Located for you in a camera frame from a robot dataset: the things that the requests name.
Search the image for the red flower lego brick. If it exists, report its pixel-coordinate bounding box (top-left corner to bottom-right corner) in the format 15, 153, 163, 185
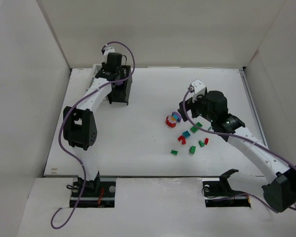
166, 116, 177, 128

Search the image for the purple curved lego brick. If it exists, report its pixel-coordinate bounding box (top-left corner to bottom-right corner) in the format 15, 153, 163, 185
172, 112, 182, 122

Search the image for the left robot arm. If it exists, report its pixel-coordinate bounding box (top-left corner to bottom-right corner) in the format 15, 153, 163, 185
62, 52, 132, 189

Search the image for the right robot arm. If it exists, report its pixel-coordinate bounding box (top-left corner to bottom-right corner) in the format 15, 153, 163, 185
178, 87, 296, 213

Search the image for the green flat lego plate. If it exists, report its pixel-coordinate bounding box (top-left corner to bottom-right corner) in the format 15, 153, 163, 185
190, 122, 202, 133

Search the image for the teal square lego brick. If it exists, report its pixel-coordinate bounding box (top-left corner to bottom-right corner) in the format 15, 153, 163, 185
182, 131, 191, 139

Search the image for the green slope lego piece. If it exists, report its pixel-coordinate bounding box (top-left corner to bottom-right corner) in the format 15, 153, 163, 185
198, 140, 205, 147

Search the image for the green stepped lego brick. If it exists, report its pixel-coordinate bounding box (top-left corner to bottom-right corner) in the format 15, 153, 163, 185
189, 146, 196, 155

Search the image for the black slatted container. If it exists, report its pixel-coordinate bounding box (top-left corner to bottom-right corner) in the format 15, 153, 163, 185
107, 65, 132, 105

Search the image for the white slatted container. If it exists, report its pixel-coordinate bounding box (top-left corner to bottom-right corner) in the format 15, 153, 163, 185
86, 64, 110, 104

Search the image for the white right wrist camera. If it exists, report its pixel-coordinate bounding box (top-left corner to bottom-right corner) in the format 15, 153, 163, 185
189, 79, 207, 103

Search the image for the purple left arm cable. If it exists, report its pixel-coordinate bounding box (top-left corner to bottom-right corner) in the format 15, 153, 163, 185
50, 41, 136, 229

